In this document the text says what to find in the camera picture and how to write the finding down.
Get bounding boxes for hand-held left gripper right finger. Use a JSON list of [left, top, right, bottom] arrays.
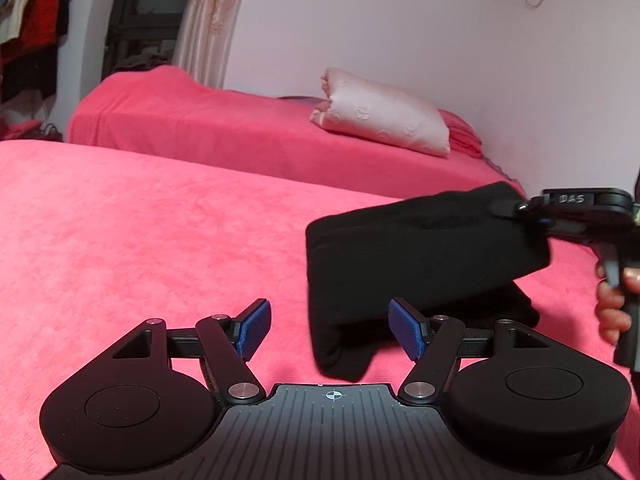
[[388, 297, 552, 404]]

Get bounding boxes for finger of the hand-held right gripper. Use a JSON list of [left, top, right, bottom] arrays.
[[492, 197, 552, 227]]

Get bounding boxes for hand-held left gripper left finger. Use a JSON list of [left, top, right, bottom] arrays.
[[112, 298, 273, 404]]

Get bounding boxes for black knit pants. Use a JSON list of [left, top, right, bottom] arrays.
[[305, 182, 553, 383]]

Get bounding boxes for person's right hand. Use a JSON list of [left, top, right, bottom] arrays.
[[594, 264, 640, 346]]

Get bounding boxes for red folded blanket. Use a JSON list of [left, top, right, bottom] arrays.
[[437, 108, 484, 159]]

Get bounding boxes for pink fleece blanket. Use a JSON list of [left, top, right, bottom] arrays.
[[0, 139, 640, 480]]

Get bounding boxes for pale pink pillow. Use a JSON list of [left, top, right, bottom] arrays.
[[309, 67, 451, 159]]

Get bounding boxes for red covered bed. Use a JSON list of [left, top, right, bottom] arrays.
[[67, 64, 529, 199]]

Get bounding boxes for dark cloth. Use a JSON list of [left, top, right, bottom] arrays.
[[112, 52, 174, 74]]

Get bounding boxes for pink patterned curtain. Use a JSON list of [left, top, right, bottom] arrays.
[[175, 0, 256, 90]]

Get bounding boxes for dark window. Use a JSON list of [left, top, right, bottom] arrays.
[[102, 0, 204, 74]]

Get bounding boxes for hanging clothes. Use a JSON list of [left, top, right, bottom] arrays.
[[0, 0, 71, 107]]

